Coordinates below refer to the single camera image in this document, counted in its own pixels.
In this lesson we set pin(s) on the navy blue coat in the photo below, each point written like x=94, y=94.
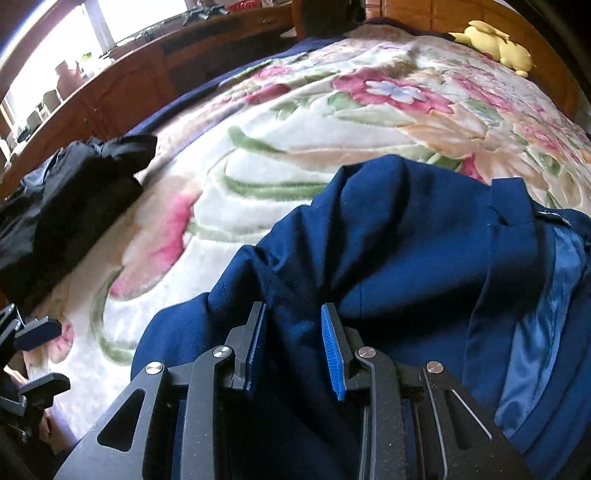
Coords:
x=415, y=240

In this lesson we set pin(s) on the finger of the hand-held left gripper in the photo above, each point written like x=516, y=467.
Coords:
x=39, y=333
x=46, y=385

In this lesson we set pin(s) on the wooden bed headboard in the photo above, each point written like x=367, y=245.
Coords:
x=466, y=14

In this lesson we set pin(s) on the yellow plush toy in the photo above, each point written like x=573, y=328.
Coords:
x=501, y=46

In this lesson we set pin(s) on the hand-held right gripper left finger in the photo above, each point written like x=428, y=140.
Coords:
x=251, y=364

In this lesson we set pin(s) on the wooden chair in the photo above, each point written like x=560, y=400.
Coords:
x=300, y=18

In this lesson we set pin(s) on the wooden desk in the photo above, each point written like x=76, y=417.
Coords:
x=120, y=92

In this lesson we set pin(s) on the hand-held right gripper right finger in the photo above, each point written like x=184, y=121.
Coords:
x=333, y=355

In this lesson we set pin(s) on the window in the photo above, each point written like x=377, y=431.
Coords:
x=69, y=41

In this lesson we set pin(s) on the black garment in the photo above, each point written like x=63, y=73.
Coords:
x=69, y=203

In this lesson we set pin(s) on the black desk gadget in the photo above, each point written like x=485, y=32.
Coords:
x=203, y=13

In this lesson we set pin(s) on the floral plush blanket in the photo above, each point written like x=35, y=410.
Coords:
x=295, y=134

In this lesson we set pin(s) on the red basket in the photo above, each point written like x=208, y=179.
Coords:
x=242, y=5

